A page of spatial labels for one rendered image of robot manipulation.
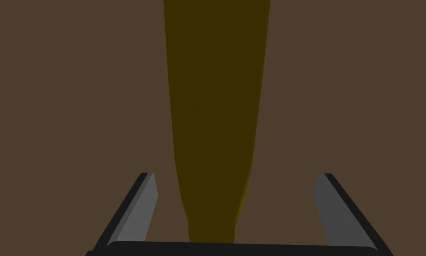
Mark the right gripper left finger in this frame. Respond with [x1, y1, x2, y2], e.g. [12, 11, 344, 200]
[93, 172, 159, 251]

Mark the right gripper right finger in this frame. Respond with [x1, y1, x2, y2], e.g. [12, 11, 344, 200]
[313, 172, 391, 252]

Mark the brown door leaf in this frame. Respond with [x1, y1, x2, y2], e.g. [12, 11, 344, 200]
[0, 0, 426, 256]

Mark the dark yellow long handle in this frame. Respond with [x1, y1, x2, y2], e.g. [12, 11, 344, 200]
[163, 0, 271, 244]

